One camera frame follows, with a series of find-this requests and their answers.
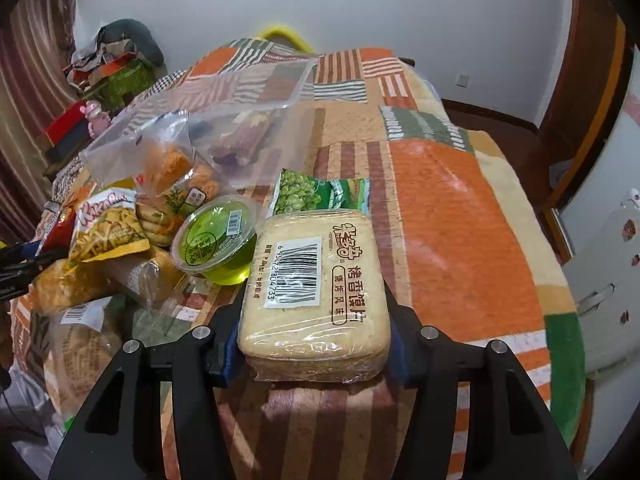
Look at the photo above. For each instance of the white cabinet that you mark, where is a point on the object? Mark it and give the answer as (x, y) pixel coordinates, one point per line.
(605, 210)

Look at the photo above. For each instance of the green jelly cup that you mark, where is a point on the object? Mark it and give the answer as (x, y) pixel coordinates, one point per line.
(210, 240)

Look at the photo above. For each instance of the pink toy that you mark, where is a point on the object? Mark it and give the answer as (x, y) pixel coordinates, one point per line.
(97, 117)

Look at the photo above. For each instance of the red snack packet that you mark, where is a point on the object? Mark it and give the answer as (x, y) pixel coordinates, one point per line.
(57, 230)

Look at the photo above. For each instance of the striped curtain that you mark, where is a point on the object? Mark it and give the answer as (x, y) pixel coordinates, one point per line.
(30, 85)

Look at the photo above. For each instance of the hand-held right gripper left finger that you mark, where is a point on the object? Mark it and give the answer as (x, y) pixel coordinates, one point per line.
(232, 360)

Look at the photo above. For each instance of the yellow plastic basin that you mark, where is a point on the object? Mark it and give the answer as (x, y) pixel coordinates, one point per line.
(287, 35)

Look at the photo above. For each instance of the pile of grey clothes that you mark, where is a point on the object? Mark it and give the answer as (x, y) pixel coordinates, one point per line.
(127, 40)

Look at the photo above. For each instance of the green pea snack packet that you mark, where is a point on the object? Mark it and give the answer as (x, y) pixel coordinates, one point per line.
(300, 192)

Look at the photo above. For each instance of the yellow snack bag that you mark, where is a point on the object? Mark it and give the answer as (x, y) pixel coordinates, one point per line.
(107, 230)

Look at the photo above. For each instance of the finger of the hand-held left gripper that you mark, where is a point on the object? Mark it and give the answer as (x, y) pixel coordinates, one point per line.
(15, 285)
(22, 255)

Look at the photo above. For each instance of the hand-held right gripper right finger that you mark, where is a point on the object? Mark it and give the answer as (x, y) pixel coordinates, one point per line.
(402, 365)

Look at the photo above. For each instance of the orange snack bag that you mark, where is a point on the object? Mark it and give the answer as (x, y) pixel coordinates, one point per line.
(65, 285)

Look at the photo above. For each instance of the clear biscuit bag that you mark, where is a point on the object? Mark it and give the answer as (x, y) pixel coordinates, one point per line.
(82, 355)

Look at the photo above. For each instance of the clear plastic container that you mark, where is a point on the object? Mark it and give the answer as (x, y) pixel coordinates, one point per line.
(240, 90)

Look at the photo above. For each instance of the clear bag of orange cookies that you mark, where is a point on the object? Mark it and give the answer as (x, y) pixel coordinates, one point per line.
(170, 170)

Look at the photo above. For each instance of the brown wooden door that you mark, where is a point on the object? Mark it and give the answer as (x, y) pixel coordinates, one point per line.
(585, 85)

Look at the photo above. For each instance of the wall socket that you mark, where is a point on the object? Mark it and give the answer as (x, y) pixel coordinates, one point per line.
(463, 80)

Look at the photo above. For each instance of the toasted bread slice packet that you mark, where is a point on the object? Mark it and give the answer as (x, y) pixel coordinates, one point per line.
(320, 320)

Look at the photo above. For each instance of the red box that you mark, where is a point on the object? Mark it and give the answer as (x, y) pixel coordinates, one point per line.
(67, 125)

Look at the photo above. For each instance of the clear cracker packet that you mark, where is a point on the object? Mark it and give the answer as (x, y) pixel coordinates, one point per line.
(150, 280)

